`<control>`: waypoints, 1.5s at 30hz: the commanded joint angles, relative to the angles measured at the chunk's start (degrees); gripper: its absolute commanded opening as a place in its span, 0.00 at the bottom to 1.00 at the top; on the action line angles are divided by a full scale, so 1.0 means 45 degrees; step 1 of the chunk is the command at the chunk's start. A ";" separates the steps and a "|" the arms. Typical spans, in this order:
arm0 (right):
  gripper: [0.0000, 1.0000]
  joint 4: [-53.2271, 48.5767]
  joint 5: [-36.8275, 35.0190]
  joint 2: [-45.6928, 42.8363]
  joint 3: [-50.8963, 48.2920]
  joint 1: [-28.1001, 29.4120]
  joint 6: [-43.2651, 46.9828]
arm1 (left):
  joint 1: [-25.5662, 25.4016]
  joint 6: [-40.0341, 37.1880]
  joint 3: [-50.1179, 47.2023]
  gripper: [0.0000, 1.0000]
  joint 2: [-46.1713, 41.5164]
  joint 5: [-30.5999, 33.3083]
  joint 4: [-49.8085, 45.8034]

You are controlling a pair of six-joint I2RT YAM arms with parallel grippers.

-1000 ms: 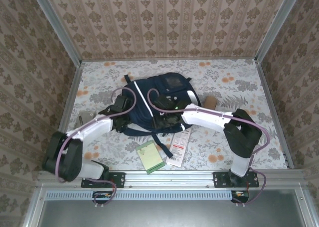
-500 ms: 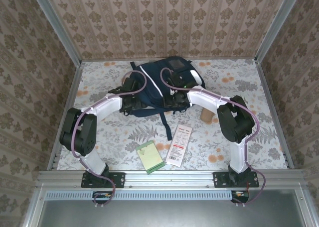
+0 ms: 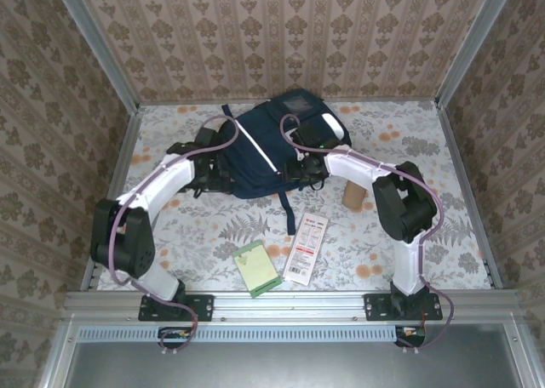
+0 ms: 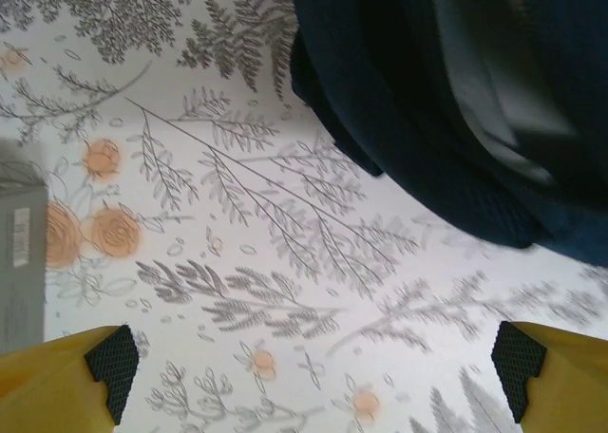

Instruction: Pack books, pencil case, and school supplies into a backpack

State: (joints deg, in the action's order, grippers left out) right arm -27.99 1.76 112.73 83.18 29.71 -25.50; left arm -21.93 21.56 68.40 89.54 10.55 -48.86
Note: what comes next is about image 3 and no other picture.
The aluminium frame post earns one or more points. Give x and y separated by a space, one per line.
98 52
472 43

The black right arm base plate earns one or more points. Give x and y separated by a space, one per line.
374 307

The aluminium left frame post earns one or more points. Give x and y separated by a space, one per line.
98 52

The aluminium left side rail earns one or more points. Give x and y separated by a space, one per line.
124 158

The aluminium right side rail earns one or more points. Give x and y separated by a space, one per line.
488 256

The white ruler set package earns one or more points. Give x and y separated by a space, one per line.
304 247

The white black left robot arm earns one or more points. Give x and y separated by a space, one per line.
157 184

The grey metal panel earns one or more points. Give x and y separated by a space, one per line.
298 366

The floral tablecloth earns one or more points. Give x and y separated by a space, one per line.
383 124

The aluminium right frame post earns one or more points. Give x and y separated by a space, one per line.
472 43

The navy blue backpack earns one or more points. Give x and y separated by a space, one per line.
251 167

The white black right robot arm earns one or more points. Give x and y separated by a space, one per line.
353 169

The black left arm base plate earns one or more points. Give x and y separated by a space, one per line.
200 307

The green notepad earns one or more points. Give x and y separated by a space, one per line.
257 269

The aluminium front frame rail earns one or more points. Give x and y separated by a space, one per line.
289 305

